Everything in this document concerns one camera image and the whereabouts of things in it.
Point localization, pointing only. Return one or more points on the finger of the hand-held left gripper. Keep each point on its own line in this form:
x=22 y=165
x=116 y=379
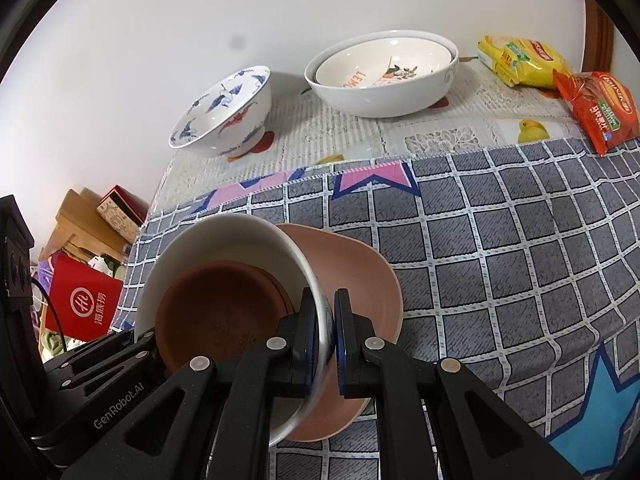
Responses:
x=117 y=407
x=100 y=355

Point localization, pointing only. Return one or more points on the blue patterned white bowl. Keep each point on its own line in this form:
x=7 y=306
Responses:
x=220 y=105

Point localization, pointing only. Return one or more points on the red bag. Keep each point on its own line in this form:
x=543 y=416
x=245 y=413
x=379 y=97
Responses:
x=82 y=295

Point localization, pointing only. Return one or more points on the large white bowl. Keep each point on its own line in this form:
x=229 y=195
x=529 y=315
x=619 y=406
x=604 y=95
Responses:
x=380 y=102

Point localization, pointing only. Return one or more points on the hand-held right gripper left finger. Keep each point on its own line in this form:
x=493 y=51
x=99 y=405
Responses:
x=312 y=342

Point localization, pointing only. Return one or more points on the pink square bowl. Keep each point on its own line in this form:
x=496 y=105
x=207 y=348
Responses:
x=360 y=280

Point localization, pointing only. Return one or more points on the brown wooden door frame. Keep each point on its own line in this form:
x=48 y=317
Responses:
x=597 y=35

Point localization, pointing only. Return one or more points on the red box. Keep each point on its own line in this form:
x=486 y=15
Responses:
x=122 y=212

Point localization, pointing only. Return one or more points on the small brown bowl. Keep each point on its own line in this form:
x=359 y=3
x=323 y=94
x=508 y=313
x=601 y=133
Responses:
x=215 y=310

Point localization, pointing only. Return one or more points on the white lace fruit-print tablecloth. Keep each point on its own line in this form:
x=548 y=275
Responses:
x=350 y=135

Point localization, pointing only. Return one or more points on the yellow snack packet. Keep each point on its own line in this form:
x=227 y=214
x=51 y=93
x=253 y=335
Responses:
x=525 y=60

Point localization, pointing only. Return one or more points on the plain white bowl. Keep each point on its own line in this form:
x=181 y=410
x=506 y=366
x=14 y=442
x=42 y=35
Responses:
x=225 y=240

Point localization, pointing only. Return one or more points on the white bowl with orange print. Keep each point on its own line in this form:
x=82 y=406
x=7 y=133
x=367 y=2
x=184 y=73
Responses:
x=360 y=67

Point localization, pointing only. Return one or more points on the orange snack packet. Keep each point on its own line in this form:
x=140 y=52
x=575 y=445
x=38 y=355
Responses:
x=605 y=110

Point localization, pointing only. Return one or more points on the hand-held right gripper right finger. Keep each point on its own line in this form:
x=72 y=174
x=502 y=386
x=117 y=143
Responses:
x=342 y=342

